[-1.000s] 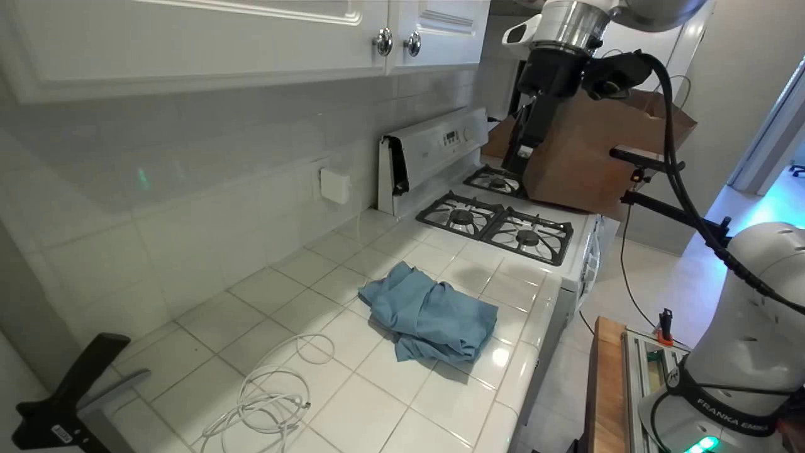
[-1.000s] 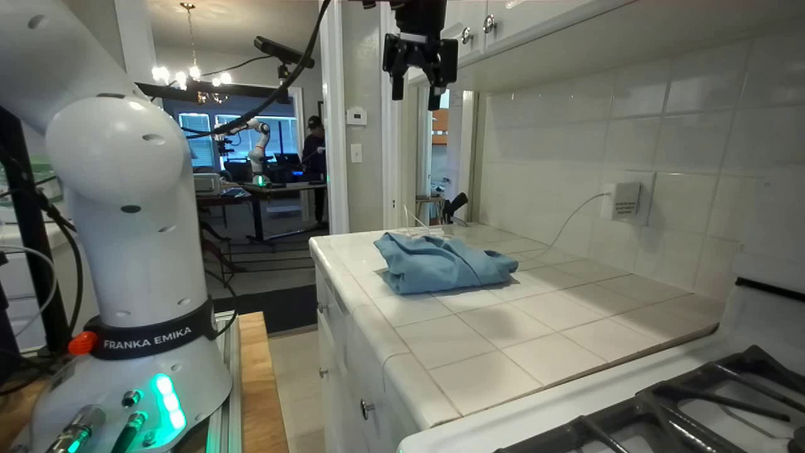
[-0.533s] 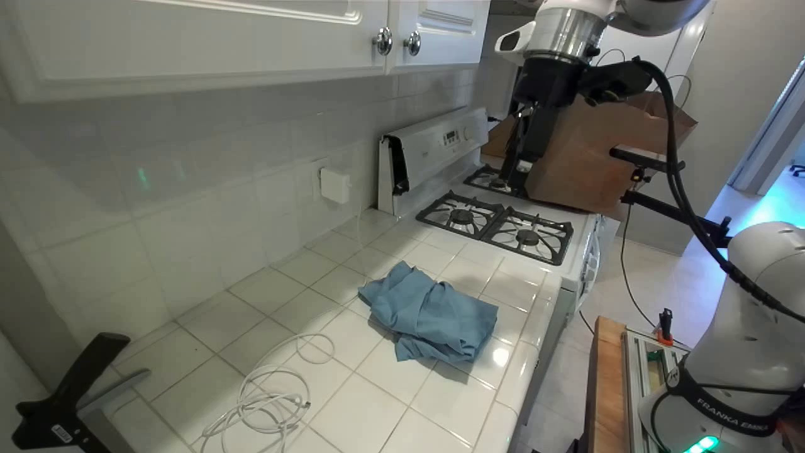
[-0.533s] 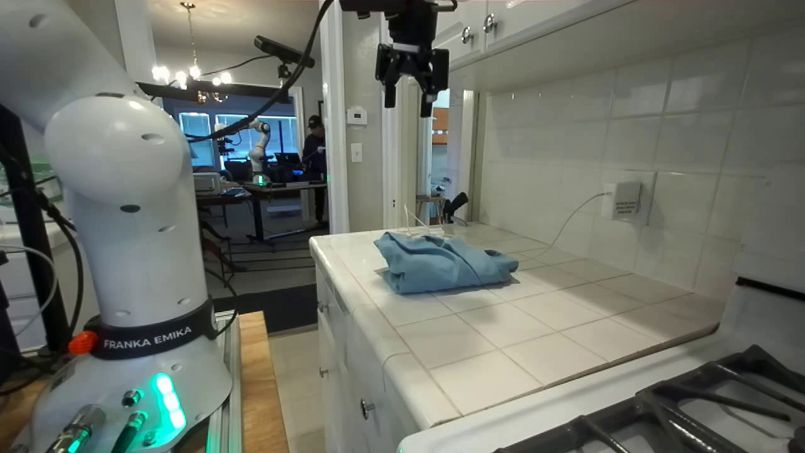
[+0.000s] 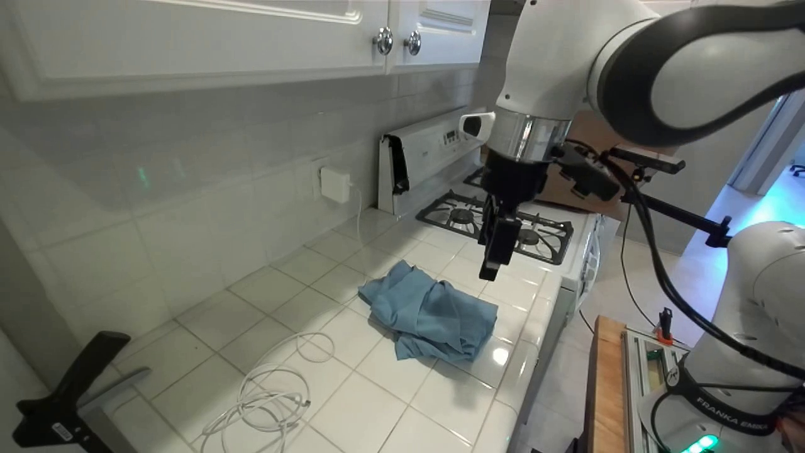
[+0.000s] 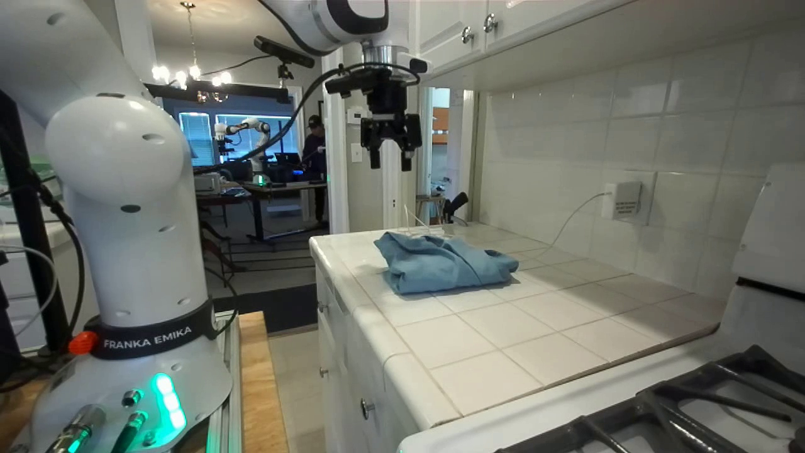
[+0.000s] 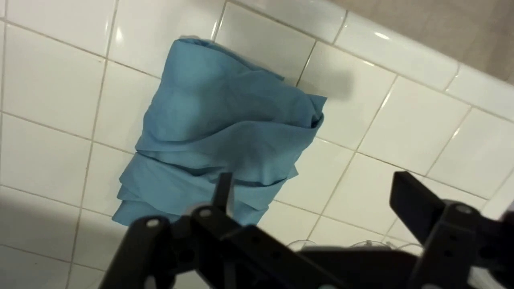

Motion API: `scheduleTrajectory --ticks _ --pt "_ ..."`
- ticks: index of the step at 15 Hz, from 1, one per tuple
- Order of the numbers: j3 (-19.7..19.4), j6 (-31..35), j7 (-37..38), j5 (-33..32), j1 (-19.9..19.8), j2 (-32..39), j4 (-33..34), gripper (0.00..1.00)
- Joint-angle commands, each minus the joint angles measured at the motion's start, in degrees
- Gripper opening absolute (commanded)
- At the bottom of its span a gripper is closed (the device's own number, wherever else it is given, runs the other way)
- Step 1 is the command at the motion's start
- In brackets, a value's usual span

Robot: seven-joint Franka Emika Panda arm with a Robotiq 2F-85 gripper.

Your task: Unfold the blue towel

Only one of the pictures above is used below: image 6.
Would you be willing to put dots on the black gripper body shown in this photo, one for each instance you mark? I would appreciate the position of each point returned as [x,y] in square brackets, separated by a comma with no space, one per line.
[390,127]

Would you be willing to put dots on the blue towel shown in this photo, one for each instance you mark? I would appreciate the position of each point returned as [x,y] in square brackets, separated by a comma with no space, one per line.
[441,266]

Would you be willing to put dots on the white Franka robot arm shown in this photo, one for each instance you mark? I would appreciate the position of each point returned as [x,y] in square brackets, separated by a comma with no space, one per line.
[128,210]

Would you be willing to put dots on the small white background robot arm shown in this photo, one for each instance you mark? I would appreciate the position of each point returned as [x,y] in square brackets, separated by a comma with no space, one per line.
[248,127]

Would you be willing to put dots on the person in dark clothes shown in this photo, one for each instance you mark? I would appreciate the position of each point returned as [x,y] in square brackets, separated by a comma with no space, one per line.
[315,152]

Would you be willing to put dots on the small black countertop object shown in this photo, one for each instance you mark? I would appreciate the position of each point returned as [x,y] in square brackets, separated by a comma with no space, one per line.
[456,206]

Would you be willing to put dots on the dark background table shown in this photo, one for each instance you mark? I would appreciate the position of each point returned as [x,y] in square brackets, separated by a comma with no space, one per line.
[267,192]

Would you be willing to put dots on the silver cabinet knob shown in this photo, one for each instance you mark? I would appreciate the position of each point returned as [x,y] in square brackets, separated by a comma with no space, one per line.
[467,37]
[492,23]

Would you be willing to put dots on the dark low platform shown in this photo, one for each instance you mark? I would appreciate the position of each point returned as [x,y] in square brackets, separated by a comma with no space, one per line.
[272,306]

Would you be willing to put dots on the chandelier with lit bulbs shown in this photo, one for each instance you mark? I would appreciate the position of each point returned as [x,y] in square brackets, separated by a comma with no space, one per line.
[193,72]

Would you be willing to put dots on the white counter base cabinet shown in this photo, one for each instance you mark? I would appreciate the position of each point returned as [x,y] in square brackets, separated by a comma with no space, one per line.
[343,368]

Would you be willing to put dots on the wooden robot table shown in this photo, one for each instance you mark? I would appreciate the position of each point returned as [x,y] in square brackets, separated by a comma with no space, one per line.
[263,393]

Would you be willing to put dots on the black stove grate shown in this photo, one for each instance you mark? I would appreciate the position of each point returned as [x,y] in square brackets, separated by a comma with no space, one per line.
[746,392]
[588,432]

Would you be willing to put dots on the orange round button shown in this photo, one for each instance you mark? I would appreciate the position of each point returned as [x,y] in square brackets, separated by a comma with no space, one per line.
[83,344]

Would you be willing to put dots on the white wall cabinet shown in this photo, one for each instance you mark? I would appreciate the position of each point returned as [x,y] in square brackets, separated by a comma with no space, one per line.
[538,22]

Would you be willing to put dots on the grey wall outlet adapter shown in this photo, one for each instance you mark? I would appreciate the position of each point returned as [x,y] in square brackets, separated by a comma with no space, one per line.
[631,201]

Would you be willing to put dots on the black metal frame post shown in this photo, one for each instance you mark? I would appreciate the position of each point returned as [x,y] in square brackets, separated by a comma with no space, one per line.
[28,235]

